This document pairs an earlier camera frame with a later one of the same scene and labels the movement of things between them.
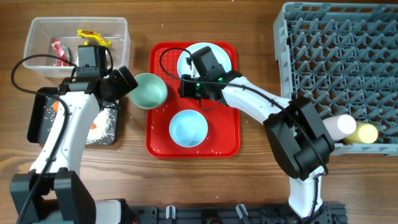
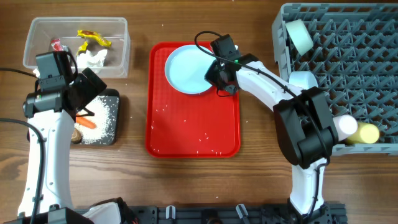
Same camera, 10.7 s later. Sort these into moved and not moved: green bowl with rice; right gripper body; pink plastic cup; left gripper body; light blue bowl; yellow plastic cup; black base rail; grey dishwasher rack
Moved: left gripper body; right gripper body; green bowl with rice; light blue bowl
Not moved: pink plastic cup; grey dishwasher rack; black base rail; yellow plastic cup
